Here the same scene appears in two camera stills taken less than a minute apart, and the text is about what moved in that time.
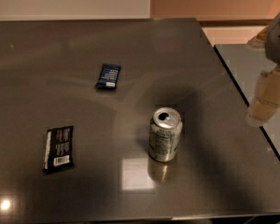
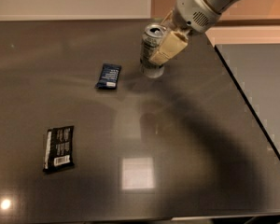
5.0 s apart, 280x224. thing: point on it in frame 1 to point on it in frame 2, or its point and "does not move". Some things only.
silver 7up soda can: (164, 133) to (152, 35)
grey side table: (245, 65) does not move
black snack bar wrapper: (58, 153) does not move
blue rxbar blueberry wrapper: (108, 76) does not move
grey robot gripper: (279, 42) to (192, 12)
